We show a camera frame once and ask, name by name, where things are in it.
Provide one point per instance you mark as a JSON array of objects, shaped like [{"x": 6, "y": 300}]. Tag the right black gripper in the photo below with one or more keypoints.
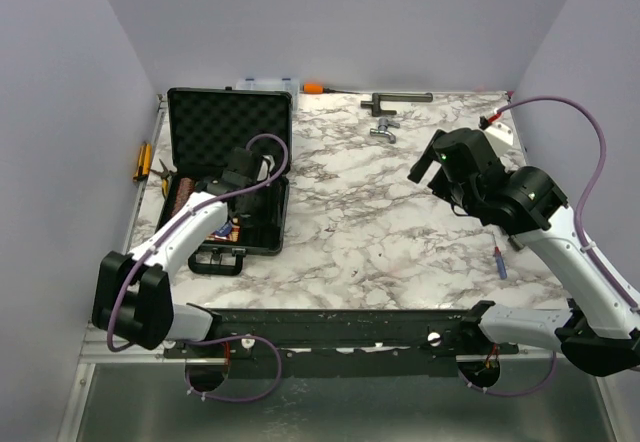
[{"x": 424, "y": 160}]

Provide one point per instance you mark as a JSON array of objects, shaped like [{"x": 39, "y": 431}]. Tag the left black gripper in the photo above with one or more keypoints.
[{"x": 268, "y": 215}]

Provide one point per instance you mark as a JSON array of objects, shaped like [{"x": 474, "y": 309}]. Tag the black foam-lined carrying case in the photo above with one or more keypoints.
[{"x": 205, "y": 126}]

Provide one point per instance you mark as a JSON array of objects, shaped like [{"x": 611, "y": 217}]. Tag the blue small blind button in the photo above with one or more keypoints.
[{"x": 225, "y": 230}]

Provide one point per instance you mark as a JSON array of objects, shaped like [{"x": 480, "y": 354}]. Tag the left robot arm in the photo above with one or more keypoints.
[{"x": 133, "y": 301}]

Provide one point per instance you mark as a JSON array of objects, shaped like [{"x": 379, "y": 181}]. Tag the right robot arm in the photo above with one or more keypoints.
[{"x": 599, "y": 331}]

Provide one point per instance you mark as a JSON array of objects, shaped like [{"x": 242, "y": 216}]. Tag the orange playing card deck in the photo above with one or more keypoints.
[{"x": 232, "y": 237}]

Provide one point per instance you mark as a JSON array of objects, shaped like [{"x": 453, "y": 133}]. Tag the silver metal clamp lever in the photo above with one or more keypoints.
[{"x": 383, "y": 129}]

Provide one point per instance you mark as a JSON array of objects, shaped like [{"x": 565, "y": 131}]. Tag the tall poker chip stack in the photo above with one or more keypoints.
[{"x": 185, "y": 188}]

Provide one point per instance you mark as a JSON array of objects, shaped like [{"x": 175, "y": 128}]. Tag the yellow black utility knife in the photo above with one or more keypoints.
[{"x": 143, "y": 165}]

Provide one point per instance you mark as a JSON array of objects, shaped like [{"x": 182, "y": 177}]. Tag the blue marker pen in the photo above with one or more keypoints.
[{"x": 500, "y": 265}]

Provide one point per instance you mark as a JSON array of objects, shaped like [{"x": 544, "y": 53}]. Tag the clear plastic organizer box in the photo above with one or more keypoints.
[{"x": 286, "y": 84}]

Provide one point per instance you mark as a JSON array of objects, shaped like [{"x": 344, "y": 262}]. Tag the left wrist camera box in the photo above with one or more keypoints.
[{"x": 246, "y": 167}]

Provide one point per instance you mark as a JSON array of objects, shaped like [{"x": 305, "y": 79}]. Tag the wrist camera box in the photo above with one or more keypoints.
[
  {"x": 465, "y": 152},
  {"x": 246, "y": 167}
]

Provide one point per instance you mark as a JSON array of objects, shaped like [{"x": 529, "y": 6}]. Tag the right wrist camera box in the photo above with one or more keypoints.
[{"x": 465, "y": 152}]

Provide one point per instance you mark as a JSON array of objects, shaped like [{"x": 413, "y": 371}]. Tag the grey metal t-handle bar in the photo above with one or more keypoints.
[{"x": 377, "y": 98}]

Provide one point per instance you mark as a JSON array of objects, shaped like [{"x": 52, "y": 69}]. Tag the yellow handled pliers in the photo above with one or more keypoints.
[{"x": 166, "y": 175}]

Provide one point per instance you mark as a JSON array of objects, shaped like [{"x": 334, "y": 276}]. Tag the orange handled screwdriver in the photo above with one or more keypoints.
[{"x": 318, "y": 89}]

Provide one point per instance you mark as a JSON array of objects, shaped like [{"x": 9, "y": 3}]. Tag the black metal base rail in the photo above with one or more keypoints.
[{"x": 340, "y": 343}]

